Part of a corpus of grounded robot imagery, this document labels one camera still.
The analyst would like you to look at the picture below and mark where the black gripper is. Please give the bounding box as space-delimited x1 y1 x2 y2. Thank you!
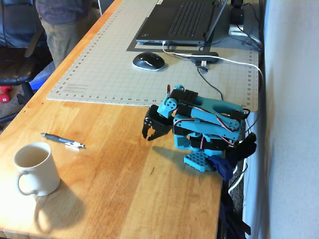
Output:
142 105 174 142

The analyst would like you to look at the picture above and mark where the dark blue ballpoint pen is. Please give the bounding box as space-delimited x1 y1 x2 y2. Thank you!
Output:
40 132 87 150

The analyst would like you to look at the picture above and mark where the white ceramic mug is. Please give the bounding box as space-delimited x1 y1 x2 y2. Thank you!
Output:
13 141 61 197

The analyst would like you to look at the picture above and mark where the grey gridded cutting mat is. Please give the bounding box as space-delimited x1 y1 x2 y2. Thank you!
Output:
46 0 260 113

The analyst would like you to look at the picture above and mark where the black computer mouse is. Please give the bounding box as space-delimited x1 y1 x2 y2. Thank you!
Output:
132 51 166 72

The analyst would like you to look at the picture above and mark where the dark blue table clamp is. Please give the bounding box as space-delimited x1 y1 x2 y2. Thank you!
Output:
208 131 257 181

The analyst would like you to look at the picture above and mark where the black usb hub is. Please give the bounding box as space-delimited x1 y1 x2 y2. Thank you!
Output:
190 51 219 64

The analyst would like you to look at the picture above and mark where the dark grey laptop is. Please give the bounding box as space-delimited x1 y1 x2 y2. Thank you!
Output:
136 0 229 47

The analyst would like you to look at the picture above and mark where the blue storage bin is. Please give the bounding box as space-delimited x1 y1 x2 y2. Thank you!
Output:
29 61 56 91

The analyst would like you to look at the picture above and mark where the person in khaki trousers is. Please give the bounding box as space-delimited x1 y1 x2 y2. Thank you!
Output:
34 0 100 69

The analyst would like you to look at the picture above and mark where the white charger block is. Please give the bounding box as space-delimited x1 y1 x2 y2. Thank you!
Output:
228 23 250 37

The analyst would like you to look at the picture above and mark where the black upright device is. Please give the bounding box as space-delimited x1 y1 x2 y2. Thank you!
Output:
229 0 246 25

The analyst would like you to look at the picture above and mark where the black office chair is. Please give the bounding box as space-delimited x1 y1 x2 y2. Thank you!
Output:
0 0 54 124

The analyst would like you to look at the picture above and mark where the red dumbbell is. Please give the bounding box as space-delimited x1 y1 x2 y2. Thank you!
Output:
0 86 13 104

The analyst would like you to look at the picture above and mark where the thin black hub cable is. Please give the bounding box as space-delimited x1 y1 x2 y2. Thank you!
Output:
196 60 224 101

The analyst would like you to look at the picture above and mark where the white usb cable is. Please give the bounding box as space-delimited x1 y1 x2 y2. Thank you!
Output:
161 40 265 196

